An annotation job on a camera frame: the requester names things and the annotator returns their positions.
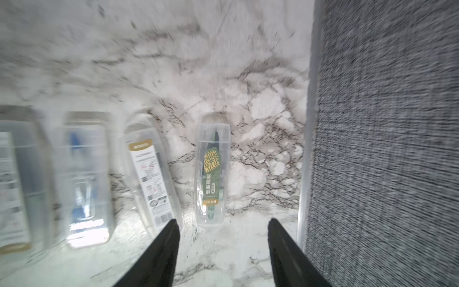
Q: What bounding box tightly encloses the clear compass case white label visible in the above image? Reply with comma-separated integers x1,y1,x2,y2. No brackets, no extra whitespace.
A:
121,113,182,238

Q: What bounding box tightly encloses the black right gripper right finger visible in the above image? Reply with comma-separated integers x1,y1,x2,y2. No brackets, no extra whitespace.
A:
268,218,331,287

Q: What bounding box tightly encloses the clear compass case blue compass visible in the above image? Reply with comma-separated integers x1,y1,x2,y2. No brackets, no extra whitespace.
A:
57,111,115,249

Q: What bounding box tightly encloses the clear compass case green label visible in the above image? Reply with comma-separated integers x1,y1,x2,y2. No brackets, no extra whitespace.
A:
194,123,231,228

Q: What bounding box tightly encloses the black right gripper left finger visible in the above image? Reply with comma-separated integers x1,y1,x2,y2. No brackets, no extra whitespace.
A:
115,219,180,287

